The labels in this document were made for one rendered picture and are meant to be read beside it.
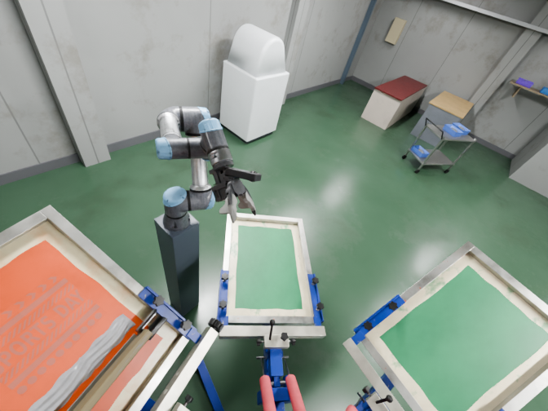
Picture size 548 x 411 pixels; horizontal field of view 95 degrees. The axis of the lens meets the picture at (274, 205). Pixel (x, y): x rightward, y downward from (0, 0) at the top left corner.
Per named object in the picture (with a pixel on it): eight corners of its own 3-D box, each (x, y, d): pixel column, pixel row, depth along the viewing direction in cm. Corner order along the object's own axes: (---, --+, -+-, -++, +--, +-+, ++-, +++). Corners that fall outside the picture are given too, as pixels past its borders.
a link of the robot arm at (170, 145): (152, 102, 118) (154, 136, 81) (177, 103, 122) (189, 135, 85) (156, 127, 124) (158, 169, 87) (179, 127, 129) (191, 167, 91)
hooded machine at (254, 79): (249, 116, 496) (264, 21, 386) (276, 133, 473) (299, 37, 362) (218, 125, 447) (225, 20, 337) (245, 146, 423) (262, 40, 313)
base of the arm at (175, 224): (180, 207, 154) (179, 196, 147) (196, 222, 149) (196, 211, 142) (157, 218, 145) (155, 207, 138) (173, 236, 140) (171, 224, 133)
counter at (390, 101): (410, 111, 711) (427, 85, 659) (383, 130, 585) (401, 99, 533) (390, 101, 733) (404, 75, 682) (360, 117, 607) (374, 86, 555)
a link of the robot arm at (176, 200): (163, 203, 141) (161, 185, 132) (188, 201, 146) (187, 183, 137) (165, 219, 134) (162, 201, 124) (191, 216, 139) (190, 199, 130)
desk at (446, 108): (451, 131, 671) (474, 103, 616) (438, 148, 580) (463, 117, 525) (425, 118, 697) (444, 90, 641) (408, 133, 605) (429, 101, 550)
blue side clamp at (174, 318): (134, 297, 108) (138, 295, 103) (143, 287, 112) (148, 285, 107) (183, 339, 115) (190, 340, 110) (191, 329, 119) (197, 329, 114)
